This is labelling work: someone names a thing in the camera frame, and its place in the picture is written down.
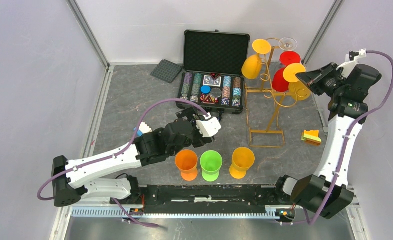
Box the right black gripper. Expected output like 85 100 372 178
296 62 349 98

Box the yellow wine glass back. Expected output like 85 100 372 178
283 63 311 101

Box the yellow wine glass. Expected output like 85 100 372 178
283 63 311 101
229 147 256 179
241 39 272 80

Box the red plastic wine glass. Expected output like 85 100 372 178
271 50 302 93

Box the clear wine glass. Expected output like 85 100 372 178
278 37 298 51

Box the orange plastic wine glass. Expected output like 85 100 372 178
175 149 199 182

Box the green plastic wine glass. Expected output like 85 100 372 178
200 150 223 182

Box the gold wine glass rack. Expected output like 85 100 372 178
245 37 302 148

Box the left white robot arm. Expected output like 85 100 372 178
51 107 221 207

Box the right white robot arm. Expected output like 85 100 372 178
273 63 382 219

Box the red triangle all-in marker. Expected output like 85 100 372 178
202 94 216 104

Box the blue round chip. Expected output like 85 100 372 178
200 85 211 95

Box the grey dealer button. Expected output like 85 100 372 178
210 87 223 98

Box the playing card deck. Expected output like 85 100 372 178
202 75 222 87

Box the blue white toy brick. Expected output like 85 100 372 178
133 122 153 137

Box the dark grey foam pad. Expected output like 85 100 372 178
150 59 183 83

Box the orange green toy brick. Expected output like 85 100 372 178
301 130 322 146

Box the black poker chip case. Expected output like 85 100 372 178
177 30 251 119

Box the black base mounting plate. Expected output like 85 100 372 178
119 184 293 214

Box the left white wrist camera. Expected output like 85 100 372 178
196 113 222 138

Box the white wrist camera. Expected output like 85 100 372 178
196 113 222 138
336 48 367 78

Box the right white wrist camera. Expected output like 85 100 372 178
336 48 367 78

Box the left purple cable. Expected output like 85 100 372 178
36 98 212 229

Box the purple cable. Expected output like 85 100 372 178
36 98 212 229
279 50 393 226

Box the white slotted cable duct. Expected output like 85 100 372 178
71 206 282 220

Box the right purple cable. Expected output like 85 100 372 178
279 50 393 226

